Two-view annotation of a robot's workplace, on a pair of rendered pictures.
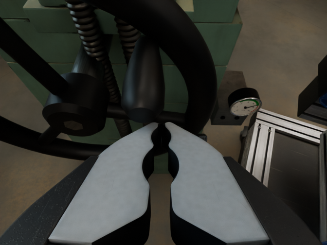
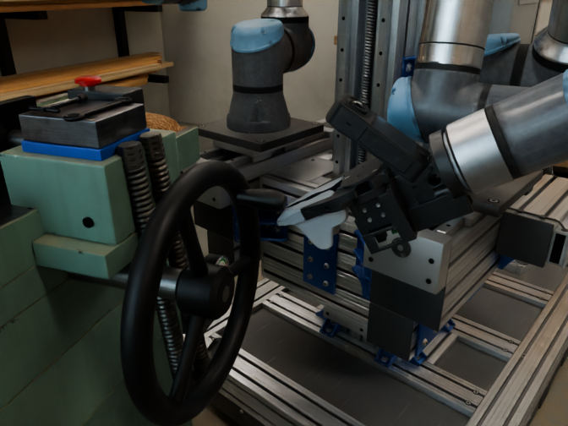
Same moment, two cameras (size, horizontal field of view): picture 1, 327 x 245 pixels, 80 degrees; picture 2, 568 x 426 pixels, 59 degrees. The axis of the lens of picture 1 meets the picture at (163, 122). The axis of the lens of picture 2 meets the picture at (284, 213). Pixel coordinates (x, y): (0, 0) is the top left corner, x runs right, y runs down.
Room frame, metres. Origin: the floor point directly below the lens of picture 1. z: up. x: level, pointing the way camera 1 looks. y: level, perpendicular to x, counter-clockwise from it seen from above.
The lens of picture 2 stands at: (-0.12, 0.50, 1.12)
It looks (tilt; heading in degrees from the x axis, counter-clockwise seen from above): 25 degrees down; 290
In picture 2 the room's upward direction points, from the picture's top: straight up
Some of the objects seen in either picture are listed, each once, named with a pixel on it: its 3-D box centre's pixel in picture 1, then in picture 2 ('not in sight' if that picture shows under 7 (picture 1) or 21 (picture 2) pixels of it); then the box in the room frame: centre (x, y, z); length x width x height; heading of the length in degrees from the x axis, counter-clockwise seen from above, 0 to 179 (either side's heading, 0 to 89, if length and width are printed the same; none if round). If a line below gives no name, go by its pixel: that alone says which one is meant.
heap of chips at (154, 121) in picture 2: not in sight; (141, 121); (0.38, -0.18, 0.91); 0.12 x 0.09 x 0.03; 1
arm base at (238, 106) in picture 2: not in sight; (258, 104); (0.33, -0.57, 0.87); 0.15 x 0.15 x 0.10
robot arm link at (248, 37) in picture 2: not in sight; (259, 51); (0.33, -0.58, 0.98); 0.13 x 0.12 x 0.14; 83
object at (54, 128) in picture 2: not in sight; (94, 115); (0.27, 0.06, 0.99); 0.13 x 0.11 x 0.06; 91
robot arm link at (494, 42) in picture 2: not in sight; (478, 76); (-0.13, -0.39, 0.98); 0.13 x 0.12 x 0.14; 171
